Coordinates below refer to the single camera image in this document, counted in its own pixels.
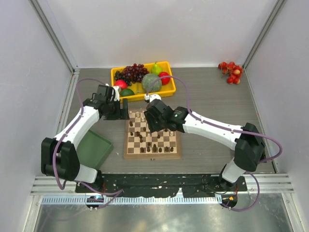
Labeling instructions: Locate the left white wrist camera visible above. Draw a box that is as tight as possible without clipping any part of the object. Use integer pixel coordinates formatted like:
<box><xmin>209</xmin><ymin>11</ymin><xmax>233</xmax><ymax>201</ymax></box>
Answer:
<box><xmin>113</xmin><ymin>86</ymin><xmax>121</xmax><ymax>102</ymax></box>

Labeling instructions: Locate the black grape bunch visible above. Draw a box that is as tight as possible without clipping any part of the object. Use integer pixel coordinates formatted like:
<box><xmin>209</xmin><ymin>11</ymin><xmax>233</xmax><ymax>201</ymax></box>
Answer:
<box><xmin>114</xmin><ymin>71</ymin><xmax>131</xmax><ymax>86</ymax></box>

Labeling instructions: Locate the white cable duct strip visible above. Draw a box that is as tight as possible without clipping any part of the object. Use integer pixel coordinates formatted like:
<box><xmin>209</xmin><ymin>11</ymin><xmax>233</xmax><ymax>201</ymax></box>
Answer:
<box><xmin>41</xmin><ymin>194</ymin><xmax>222</xmax><ymax>205</ymax></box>

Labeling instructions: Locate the red apple right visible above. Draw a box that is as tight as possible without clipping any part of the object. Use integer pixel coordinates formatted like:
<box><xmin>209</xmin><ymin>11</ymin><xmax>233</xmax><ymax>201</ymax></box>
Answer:
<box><xmin>158</xmin><ymin>72</ymin><xmax>170</xmax><ymax>85</ymax></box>

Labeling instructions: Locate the red grape bunch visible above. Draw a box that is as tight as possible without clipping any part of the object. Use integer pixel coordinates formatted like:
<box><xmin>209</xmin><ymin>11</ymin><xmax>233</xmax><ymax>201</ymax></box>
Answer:
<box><xmin>121</xmin><ymin>63</ymin><xmax>150</xmax><ymax>83</ymax></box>

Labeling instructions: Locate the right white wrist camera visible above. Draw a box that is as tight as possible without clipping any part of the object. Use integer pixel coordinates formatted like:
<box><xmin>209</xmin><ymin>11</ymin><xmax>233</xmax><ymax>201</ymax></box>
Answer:
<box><xmin>144</xmin><ymin>94</ymin><xmax>162</xmax><ymax>103</ymax></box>

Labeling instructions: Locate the green lime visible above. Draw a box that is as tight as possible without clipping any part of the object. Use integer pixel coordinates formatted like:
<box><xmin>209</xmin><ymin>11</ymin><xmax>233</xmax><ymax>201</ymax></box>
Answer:
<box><xmin>120</xmin><ymin>88</ymin><xmax>135</xmax><ymax>97</ymax></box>

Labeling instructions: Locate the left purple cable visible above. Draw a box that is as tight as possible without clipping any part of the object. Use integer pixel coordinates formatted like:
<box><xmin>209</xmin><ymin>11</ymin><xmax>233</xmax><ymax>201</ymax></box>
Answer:
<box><xmin>52</xmin><ymin>78</ymin><xmax>126</xmax><ymax>211</ymax></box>

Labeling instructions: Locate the green pear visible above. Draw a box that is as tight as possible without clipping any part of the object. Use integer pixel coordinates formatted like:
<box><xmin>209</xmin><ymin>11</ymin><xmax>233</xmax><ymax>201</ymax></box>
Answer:
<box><xmin>151</xmin><ymin>62</ymin><xmax>163</xmax><ymax>75</ymax></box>

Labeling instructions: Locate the yellow plastic fruit tray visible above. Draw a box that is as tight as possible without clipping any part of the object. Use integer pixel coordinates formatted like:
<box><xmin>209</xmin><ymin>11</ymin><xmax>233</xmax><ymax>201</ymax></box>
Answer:
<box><xmin>111</xmin><ymin>61</ymin><xmax>176</xmax><ymax>102</ymax></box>

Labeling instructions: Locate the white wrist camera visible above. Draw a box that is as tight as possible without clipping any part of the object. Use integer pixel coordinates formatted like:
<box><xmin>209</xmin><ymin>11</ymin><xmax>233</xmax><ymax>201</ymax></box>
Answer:
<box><xmin>113</xmin><ymin>86</ymin><xmax>121</xmax><ymax>102</ymax></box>
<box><xmin>144</xmin><ymin>94</ymin><xmax>162</xmax><ymax>103</ymax></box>

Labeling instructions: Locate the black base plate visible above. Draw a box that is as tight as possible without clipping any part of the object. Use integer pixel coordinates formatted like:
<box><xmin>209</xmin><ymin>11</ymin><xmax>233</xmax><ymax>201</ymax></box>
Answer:
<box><xmin>89</xmin><ymin>174</ymin><xmax>247</xmax><ymax>198</ymax></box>

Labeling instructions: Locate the red apple left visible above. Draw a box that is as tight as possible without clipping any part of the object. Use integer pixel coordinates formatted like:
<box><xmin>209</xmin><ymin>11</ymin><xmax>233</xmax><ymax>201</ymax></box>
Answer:
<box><xmin>114</xmin><ymin>80</ymin><xmax>127</xmax><ymax>93</ymax></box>

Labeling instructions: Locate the green melon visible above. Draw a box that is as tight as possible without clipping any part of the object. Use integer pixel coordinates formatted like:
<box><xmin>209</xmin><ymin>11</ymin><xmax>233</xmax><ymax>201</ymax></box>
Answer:
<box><xmin>141</xmin><ymin>73</ymin><xmax>162</xmax><ymax>92</ymax></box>

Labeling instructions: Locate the black plastic bin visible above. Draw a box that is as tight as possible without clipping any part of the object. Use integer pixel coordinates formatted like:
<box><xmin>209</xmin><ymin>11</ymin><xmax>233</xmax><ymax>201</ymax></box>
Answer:
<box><xmin>259</xmin><ymin>134</ymin><xmax>273</xmax><ymax>164</ymax></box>

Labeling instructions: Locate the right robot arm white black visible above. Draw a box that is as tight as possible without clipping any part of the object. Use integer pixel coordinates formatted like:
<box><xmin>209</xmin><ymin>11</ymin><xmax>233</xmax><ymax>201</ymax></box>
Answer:
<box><xmin>144</xmin><ymin>94</ymin><xmax>265</xmax><ymax>190</ymax></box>

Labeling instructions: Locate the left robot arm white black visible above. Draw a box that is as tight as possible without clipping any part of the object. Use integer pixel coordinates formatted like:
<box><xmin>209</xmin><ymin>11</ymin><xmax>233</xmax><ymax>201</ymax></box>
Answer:
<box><xmin>41</xmin><ymin>84</ymin><xmax>129</xmax><ymax>189</ymax></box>

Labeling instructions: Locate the green plastic tray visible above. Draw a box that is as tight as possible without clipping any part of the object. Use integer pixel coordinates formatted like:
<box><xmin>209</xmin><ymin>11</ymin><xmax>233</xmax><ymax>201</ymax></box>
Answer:
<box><xmin>77</xmin><ymin>130</ymin><xmax>113</xmax><ymax>170</ymax></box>

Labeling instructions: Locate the red apple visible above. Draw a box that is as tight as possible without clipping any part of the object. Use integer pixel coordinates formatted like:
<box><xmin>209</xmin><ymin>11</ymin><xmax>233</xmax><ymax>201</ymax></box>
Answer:
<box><xmin>158</xmin><ymin>72</ymin><xmax>170</xmax><ymax>85</ymax></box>
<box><xmin>114</xmin><ymin>80</ymin><xmax>127</xmax><ymax>93</ymax></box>

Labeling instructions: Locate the wooden chess board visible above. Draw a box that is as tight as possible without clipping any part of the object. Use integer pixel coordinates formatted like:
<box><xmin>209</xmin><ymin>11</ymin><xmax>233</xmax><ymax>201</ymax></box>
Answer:
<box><xmin>124</xmin><ymin>109</ymin><xmax>182</xmax><ymax>160</ymax></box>

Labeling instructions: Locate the red cherry cluster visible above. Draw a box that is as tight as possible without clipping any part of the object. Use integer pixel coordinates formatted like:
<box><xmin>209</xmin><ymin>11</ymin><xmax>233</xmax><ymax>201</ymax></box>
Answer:
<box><xmin>218</xmin><ymin>61</ymin><xmax>244</xmax><ymax>85</ymax></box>

